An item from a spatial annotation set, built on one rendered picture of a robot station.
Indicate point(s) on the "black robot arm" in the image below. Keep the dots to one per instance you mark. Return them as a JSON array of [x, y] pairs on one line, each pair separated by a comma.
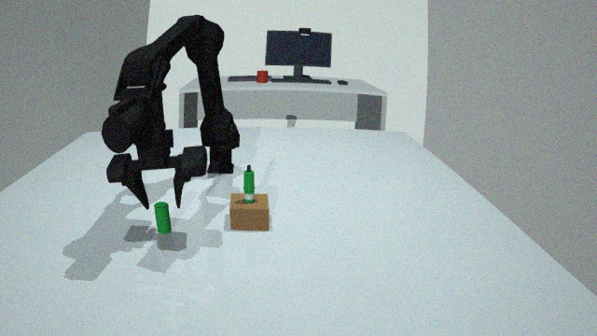
[[141, 109]]

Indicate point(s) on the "brown wooden block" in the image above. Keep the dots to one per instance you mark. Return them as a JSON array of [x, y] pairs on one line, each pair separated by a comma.
[[253, 216]]

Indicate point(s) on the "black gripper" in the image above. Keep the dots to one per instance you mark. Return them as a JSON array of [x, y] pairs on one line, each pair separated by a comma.
[[153, 154]]

